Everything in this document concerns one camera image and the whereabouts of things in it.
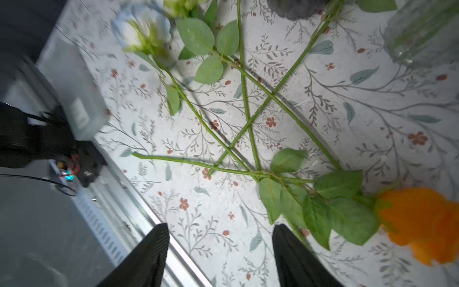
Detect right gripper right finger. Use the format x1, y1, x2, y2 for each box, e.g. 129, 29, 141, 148
272, 224, 342, 287

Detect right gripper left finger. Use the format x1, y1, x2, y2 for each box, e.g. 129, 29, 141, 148
98, 223, 170, 287

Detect small white rose stem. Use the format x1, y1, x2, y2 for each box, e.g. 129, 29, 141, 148
163, 0, 262, 171

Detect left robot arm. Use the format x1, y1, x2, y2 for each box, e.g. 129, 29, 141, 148
1, 102, 77, 168

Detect pile of flowers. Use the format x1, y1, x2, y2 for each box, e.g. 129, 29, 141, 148
163, 1, 404, 179

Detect orange rose on table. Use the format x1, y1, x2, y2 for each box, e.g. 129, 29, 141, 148
130, 148, 459, 267

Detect floral table mat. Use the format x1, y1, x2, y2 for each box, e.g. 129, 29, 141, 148
55, 1, 459, 287

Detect purple ribbed glass vase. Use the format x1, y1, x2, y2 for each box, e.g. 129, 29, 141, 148
267, 0, 328, 20

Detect clear glass vase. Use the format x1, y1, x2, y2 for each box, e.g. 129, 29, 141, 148
382, 0, 459, 69

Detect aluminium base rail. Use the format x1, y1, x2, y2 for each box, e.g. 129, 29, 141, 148
0, 78, 216, 287

